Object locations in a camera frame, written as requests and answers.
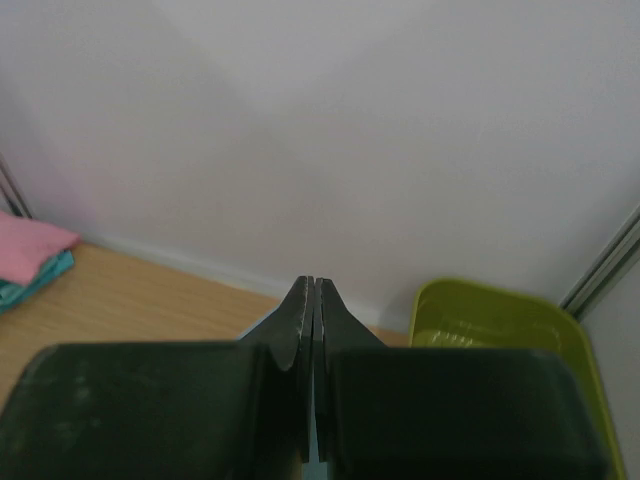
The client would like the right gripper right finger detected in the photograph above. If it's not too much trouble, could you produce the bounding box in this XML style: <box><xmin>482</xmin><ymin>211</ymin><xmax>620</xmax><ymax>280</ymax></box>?
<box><xmin>314</xmin><ymin>279</ymin><xmax>611</xmax><ymax>479</ymax></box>

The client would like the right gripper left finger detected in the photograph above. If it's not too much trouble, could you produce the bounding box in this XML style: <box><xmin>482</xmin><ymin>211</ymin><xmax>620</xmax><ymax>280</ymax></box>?
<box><xmin>1</xmin><ymin>276</ymin><xmax>314</xmax><ymax>479</ymax></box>

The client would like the grey-blue t-shirt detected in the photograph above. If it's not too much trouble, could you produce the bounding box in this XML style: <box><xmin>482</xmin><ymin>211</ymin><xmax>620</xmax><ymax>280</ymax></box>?
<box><xmin>234</xmin><ymin>319</ymin><xmax>331</xmax><ymax>480</ymax></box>

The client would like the green plastic basket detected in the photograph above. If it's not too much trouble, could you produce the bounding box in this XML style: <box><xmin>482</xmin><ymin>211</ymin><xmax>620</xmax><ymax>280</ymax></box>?
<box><xmin>409</xmin><ymin>278</ymin><xmax>627</xmax><ymax>479</ymax></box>

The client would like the turquoise folded t-shirt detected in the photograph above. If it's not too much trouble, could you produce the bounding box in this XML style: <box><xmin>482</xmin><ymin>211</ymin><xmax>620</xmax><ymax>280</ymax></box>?
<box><xmin>0</xmin><ymin>250</ymin><xmax>75</xmax><ymax>313</ymax></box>

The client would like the pink folded t-shirt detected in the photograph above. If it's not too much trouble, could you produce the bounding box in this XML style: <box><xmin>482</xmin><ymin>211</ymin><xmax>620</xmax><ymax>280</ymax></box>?
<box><xmin>1</xmin><ymin>212</ymin><xmax>81</xmax><ymax>286</ymax></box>

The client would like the right corner aluminium post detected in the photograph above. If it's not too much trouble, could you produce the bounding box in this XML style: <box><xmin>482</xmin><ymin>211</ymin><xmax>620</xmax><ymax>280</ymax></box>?
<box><xmin>560</xmin><ymin>208</ymin><xmax>639</xmax><ymax>322</ymax></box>

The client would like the corner aluminium post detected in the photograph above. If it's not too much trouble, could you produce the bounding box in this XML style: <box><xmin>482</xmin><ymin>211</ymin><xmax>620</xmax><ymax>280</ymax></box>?
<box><xmin>0</xmin><ymin>154</ymin><xmax>33</xmax><ymax>219</ymax></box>
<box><xmin>560</xmin><ymin>208</ymin><xmax>639</xmax><ymax>322</ymax></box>

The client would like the left corner aluminium post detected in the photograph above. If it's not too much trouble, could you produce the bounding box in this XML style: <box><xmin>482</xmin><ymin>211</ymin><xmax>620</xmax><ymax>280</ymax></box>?
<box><xmin>0</xmin><ymin>154</ymin><xmax>33</xmax><ymax>219</ymax></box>

